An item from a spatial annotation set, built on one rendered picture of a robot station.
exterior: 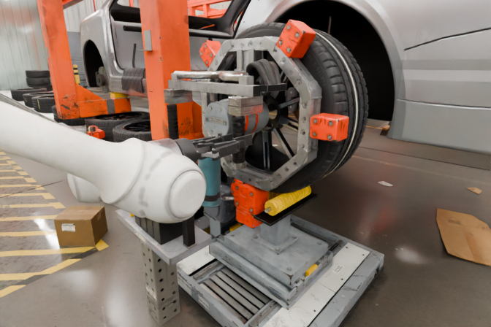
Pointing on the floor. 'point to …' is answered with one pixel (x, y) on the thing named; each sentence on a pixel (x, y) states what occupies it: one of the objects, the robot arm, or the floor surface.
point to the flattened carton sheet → (465, 236)
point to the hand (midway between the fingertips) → (237, 140)
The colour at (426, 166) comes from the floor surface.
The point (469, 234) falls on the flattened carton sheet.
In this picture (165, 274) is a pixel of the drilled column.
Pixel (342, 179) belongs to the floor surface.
